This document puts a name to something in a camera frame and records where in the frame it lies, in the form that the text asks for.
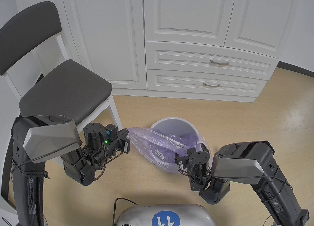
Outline black cable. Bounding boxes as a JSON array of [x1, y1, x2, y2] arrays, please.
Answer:
[[112, 198, 139, 224]]

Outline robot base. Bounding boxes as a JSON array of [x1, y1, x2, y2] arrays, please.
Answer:
[[116, 204, 219, 226]]

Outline purple plastic bag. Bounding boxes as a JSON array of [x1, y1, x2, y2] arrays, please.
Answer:
[[126, 127, 211, 169]]

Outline pale grey trash bin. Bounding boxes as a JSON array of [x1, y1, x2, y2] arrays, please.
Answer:
[[150, 117, 199, 174]]

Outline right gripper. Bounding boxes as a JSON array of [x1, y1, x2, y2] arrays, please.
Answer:
[[175, 142, 210, 169]]

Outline white chair grey cushions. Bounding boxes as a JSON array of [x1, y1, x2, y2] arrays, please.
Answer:
[[0, 1, 127, 169]]

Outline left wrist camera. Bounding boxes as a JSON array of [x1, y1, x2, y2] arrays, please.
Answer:
[[104, 124, 119, 142]]

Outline white wardrobe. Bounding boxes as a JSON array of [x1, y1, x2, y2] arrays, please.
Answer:
[[13, 0, 303, 103]]

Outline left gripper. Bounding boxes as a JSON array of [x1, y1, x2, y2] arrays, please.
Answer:
[[105, 128, 131, 157]]

